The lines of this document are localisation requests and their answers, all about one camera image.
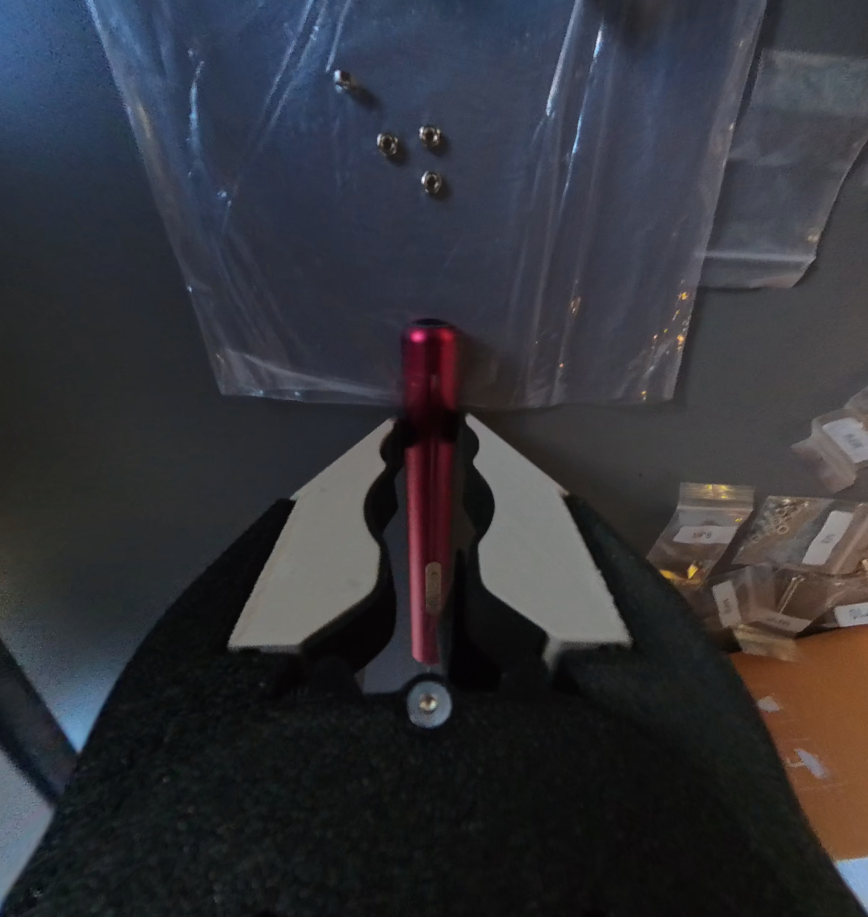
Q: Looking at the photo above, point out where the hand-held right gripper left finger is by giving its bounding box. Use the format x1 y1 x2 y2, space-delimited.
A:
227 419 415 692

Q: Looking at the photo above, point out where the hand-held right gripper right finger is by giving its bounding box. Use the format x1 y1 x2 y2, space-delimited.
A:
448 419 634 689

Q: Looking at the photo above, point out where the red metal screwdriver handle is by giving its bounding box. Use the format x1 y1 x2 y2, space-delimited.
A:
399 315 458 671

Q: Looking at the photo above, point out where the grey desk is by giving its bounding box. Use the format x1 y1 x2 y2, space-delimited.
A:
0 0 868 789

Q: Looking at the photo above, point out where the pile of labelled zip bags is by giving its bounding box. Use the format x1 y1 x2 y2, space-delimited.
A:
649 373 868 656

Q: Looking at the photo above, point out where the large clear plastic bag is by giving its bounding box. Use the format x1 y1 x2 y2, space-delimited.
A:
83 0 768 411

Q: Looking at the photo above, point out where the orange cardboard sheet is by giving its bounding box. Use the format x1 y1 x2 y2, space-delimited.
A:
731 634 868 871

